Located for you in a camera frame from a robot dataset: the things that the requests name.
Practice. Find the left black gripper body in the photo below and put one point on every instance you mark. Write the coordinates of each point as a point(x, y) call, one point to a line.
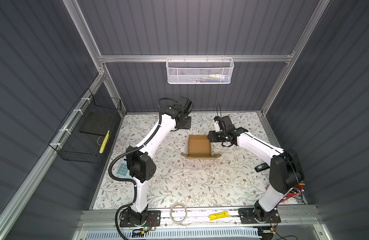
point(184, 124)

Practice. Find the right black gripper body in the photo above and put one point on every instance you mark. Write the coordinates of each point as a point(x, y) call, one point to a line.
point(216, 137)

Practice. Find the brown cardboard box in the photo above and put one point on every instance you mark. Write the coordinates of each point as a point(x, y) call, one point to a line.
point(199, 148)

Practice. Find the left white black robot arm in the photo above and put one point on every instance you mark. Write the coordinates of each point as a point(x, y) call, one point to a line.
point(140, 162)

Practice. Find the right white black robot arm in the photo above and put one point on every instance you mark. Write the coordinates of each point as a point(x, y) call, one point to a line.
point(285, 171)

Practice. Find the small black device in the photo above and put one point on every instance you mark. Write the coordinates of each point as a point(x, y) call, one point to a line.
point(262, 167)

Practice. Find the markers in white basket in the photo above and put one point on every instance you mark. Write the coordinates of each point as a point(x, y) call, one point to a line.
point(217, 78)

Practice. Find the black flat pad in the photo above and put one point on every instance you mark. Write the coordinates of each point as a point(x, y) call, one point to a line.
point(96, 124)

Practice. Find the teal calculator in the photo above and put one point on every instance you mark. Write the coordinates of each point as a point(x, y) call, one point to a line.
point(122, 171)

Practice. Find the yellow label tag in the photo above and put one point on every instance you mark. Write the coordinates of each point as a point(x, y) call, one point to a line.
point(218, 216)

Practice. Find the red pencil cup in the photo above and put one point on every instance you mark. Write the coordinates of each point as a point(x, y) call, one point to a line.
point(292, 193)

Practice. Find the white vented strip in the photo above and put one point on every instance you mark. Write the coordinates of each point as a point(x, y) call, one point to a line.
point(197, 234)

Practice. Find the clear tape roll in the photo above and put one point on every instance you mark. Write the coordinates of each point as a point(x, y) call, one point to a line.
point(178, 213)

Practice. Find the white wire mesh basket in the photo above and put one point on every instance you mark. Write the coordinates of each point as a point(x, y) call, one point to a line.
point(182, 71)

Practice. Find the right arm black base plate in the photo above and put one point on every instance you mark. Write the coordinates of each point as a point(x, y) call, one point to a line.
point(247, 216)

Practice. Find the black wire basket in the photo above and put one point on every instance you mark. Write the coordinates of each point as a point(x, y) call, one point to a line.
point(71, 145)

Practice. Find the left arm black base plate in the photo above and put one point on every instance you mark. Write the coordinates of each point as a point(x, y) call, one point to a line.
point(129, 218)

